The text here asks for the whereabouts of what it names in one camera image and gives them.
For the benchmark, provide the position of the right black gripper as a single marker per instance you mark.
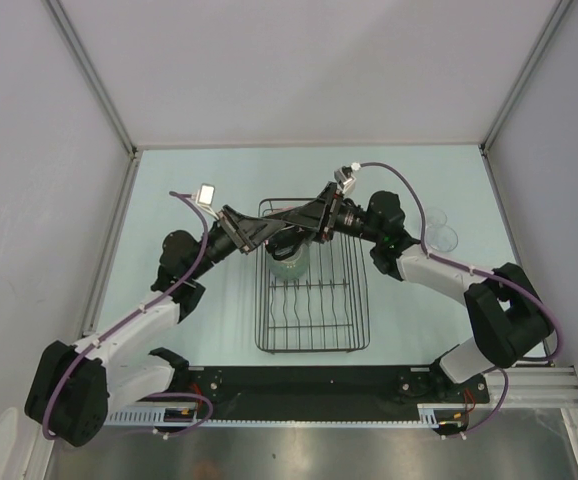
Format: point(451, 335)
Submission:
point(311, 214)

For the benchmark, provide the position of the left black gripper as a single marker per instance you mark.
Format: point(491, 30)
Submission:
point(248, 232)

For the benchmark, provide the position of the black cup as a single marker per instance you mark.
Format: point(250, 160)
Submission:
point(285, 243)

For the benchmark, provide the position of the small clear faceted glass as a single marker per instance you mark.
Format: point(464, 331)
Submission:
point(435, 217)

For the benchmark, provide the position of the tall clear faceted glass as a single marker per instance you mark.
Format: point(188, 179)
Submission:
point(441, 238)

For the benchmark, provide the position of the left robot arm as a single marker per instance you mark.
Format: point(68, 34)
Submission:
point(76, 386)

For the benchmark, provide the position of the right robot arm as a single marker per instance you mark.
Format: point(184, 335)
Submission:
point(506, 316)

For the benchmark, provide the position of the green ceramic cup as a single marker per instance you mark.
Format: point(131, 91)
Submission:
point(292, 268)

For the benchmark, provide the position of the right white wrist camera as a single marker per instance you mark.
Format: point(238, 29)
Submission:
point(345, 178)

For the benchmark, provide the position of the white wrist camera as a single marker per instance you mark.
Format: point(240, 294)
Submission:
point(203, 198)
point(345, 178)

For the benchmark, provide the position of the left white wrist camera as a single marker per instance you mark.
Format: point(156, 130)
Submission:
point(203, 198)

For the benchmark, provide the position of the black wire dish rack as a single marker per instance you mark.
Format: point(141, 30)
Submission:
point(326, 310)

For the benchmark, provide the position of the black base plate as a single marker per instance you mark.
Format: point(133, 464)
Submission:
point(326, 393)

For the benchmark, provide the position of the white slotted cable duct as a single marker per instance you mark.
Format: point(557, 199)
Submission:
point(154, 417)

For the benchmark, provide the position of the aluminium frame rail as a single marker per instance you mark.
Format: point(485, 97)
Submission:
point(534, 387)

